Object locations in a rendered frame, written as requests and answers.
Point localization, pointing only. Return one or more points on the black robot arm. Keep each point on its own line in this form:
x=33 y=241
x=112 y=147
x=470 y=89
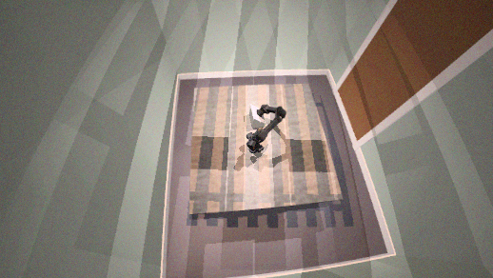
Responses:
x=262 y=133

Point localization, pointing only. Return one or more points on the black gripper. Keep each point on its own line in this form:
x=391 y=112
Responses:
x=258 y=147

